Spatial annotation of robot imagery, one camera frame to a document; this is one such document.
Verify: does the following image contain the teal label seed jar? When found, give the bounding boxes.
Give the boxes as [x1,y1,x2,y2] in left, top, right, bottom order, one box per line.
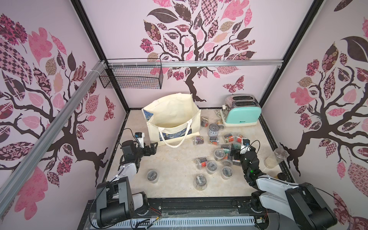
[221,145,232,154]

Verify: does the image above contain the red label seed jar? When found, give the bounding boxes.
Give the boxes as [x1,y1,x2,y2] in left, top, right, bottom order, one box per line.
[209,137,219,145]

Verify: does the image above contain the clear seed jar grey lid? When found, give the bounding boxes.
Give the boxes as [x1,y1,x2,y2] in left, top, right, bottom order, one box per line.
[147,169,159,184]

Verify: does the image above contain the clear seed jar dark lid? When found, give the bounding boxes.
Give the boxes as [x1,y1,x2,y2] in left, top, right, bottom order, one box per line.
[206,161,218,174]

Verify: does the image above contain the tan seed jar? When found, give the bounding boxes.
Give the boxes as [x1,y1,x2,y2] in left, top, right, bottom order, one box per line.
[216,120,225,131]

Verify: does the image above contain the silver tin can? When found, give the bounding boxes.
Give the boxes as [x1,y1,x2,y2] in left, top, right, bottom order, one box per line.
[208,123,219,137]

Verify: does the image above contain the clear jar sandy contents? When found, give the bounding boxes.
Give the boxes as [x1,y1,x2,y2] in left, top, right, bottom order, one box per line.
[264,148,289,169]

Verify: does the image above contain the cream canvas tote bag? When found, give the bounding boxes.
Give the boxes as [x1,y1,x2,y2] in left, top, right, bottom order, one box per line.
[142,93,201,149]

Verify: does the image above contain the purple label small jar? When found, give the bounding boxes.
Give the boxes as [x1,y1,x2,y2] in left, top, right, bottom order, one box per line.
[193,136,204,145]

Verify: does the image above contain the clear seed jar striped lid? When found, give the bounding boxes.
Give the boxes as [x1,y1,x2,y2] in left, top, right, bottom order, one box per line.
[194,174,208,191]

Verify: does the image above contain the yellow label seed jar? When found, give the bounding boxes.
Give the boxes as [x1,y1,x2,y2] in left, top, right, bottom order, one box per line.
[277,172,288,181]

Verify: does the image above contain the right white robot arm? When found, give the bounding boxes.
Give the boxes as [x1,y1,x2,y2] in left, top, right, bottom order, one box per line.
[229,146,337,230]

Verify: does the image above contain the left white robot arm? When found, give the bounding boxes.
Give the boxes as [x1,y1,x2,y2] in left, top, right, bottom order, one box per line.
[88,140,158,230]

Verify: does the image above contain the mint green toaster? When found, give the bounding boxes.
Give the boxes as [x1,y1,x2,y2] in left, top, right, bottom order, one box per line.
[220,94,262,127]

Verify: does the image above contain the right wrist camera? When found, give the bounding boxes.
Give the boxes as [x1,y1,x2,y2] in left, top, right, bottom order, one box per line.
[240,139,250,155]

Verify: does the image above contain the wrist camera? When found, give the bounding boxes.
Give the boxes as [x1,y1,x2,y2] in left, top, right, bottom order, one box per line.
[135,132,145,148]
[240,139,250,155]

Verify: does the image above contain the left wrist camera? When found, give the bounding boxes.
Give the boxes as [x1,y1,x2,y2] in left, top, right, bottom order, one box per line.
[135,132,145,148]

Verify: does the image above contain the black base frame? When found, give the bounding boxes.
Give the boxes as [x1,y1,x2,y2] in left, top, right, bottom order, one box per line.
[77,195,327,230]

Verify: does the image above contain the white slotted cable duct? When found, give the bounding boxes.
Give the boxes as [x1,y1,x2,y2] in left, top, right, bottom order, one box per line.
[124,216,255,230]

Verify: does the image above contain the black wire basket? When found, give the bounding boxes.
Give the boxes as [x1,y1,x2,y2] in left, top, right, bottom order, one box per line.
[99,57,163,90]

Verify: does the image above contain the aluminium rail back wall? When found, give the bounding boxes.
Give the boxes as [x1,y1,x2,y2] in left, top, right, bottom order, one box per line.
[105,58,284,68]

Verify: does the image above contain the aluminium rail wall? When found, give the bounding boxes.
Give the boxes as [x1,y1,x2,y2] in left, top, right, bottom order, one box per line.
[105,58,284,68]
[1,60,106,215]

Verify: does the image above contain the aluminium rail left wall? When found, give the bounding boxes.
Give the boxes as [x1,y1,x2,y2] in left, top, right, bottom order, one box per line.
[1,60,106,215]

